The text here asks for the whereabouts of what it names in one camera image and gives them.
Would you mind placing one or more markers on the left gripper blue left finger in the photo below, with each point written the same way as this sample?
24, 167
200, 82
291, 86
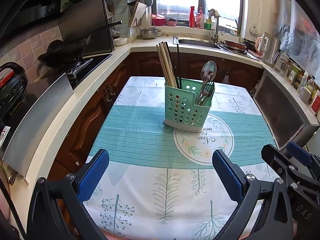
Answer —
88, 177

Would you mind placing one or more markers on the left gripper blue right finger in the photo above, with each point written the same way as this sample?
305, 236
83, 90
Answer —
229, 175

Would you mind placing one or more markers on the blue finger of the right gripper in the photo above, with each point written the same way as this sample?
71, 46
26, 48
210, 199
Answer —
275, 159
298, 153

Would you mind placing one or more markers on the steel fork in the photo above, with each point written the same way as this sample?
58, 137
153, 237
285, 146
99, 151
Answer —
206, 86

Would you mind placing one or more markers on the large steel spoon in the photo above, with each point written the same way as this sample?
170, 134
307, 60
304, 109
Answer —
208, 73

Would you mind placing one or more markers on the brown chopstick red band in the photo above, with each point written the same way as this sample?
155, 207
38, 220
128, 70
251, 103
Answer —
165, 60

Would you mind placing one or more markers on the black chopstick gold band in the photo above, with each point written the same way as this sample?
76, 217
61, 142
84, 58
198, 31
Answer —
178, 67

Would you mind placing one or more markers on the bamboo chopstick plain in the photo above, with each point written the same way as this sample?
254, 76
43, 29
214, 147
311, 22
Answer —
164, 68

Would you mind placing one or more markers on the steel kitchen sink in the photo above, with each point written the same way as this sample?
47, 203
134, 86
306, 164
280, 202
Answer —
189, 41

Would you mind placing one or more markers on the steel kitchen faucet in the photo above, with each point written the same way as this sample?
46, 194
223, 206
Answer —
215, 15

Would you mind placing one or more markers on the built-in oven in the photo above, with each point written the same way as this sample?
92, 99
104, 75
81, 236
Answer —
287, 116

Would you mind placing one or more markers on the white mug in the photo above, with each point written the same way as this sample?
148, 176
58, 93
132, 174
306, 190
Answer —
304, 94

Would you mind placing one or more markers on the green plastic utensil holder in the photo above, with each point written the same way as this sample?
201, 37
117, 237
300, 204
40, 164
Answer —
181, 111

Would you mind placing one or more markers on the glass pitcher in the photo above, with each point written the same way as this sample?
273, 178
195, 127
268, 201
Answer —
281, 62

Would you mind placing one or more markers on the steel electric kettle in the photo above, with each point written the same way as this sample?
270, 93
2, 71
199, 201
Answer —
267, 46

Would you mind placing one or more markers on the red pan by sink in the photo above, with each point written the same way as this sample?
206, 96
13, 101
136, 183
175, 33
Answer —
236, 45

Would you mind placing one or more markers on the black wok on stove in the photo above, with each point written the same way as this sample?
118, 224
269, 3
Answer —
60, 53

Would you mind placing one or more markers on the white small bowl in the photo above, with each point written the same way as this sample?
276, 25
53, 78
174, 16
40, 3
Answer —
120, 41

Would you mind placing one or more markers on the green dish soap bottle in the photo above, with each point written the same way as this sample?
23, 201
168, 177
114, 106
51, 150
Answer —
208, 24

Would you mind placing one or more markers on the black range hood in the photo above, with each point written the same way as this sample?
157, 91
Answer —
80, 20

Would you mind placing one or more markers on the steel pot on counter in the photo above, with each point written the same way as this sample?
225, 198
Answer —
150, 33

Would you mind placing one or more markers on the pink soap bottle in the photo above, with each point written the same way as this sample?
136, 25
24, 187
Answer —
200, 18

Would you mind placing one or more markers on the red spray bottle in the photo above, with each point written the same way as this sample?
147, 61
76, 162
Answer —
192, 17

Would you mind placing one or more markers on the red bowl on sill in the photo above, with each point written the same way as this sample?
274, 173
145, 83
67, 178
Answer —
158, 20

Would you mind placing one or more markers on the wooden cutting board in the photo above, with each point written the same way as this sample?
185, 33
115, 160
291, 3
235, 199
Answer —
137, 15

